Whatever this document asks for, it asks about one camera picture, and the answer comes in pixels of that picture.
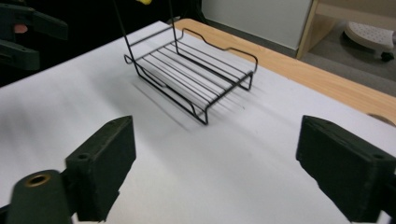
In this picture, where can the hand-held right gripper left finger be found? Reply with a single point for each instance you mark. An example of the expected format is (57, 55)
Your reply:
(102, 168)

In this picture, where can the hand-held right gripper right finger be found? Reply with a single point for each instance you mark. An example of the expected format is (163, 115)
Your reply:
(345, 168)

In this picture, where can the yellow cloth with black trim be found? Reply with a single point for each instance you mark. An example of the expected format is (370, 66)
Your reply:
(144, 1)

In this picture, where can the black curtain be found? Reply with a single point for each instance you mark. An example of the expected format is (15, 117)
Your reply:
(93, 15)

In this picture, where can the wooden table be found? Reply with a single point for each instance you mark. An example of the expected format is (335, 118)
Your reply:
(311, 74)

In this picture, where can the grey chair base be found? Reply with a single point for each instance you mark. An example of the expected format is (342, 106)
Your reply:
(369, 35)

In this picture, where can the light wooden desk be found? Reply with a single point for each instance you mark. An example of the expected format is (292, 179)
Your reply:
(314, 21)

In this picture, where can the white cabinet panel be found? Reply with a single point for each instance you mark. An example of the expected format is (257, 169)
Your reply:
(258, 18)

